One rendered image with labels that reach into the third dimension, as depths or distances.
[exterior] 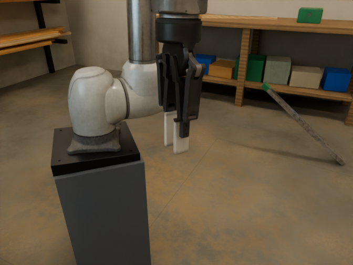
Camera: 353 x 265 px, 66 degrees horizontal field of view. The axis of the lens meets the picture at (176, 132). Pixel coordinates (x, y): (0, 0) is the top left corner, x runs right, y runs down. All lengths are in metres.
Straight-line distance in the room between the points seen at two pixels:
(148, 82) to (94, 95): 0.19
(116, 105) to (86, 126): 0.12
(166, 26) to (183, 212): 1.33
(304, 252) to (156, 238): 0.74
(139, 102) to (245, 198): 1.03
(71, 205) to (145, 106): 0.43
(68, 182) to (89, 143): 0.14
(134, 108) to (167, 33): 0.58
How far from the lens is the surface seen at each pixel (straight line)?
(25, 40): 3.75
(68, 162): 0.98
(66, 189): 1.01
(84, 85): 0.94
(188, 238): 1.52
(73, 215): 1.09
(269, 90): 2.10
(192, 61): 0.44
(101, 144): 1.01
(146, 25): 0.98
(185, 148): 0.52
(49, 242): 1.64
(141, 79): 0.98
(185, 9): 0.43
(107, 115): 0.97
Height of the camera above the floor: 1.16
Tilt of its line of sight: 28 degrees down
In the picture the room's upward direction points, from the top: straight up
